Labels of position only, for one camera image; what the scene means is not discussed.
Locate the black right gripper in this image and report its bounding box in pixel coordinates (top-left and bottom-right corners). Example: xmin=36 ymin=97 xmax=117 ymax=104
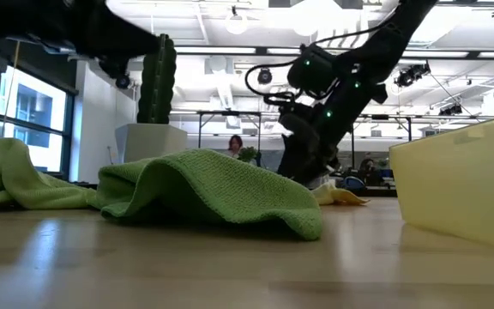
xmin=277 ymin=92 xmax=359 ymax=184

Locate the yellow microfiber towel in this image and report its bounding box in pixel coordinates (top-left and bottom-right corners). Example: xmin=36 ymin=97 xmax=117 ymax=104
xmin=310 ymin=179 xmax=371 ymax=206

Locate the light green microfiber towel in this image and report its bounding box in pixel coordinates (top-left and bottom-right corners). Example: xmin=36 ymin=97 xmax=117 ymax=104
xmin=0 ymin=137 xmax=99 ymax=210

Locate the yellow translucent plastic basket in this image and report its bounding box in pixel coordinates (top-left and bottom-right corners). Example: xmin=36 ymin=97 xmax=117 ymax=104
xmin=389 ymin=112 xmax=494 ymax=254

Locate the blue rounded background object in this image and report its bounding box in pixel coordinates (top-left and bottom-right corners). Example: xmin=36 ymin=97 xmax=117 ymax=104
xmin=343 ymin=175 xmax=366 ymax=192

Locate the small green background plant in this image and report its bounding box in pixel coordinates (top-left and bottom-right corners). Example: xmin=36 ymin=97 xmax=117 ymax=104
xmin=237 ymin=146 xmax=259 ymax=164

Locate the black metal background stand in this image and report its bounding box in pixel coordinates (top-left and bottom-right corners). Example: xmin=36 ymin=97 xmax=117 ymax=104
xmin=351 ymin=113 xmax=413 ymax=169
xmin=196 ymin=110 xmax=262 ymax=151

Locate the person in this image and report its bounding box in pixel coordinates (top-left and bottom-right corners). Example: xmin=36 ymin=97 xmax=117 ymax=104
xmin=226 ymin=134 xmax=246 ymax=159

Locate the black ceiling spotlight cluster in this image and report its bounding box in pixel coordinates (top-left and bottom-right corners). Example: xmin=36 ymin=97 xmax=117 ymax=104
xmin=394 ymin=62 xmax=431 ymax=89
xmin=438 ymin=104 xmax=463 ymax=117

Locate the long ceiling tube lamp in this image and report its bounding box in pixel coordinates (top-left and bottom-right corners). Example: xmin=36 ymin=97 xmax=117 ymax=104
xmin=401 ymin=50 xmax=471 ymax=59

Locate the green cactus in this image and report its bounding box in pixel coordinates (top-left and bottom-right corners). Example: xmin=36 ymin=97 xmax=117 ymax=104
xmin=137 ymin=33 xmax=178 ymax=125

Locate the dark framed window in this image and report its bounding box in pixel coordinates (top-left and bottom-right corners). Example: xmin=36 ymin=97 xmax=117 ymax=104
xmin=0 ymin=64 xmax=76 ymax=179

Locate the black aluminium table frame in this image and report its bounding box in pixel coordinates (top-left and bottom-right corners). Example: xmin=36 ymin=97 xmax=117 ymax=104
xmin=43 ymin=171 xmax=398 ymax=198

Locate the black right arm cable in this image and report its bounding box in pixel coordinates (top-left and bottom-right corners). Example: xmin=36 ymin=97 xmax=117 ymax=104
xmin=244 ymin=58 xmax=304 ymax=104

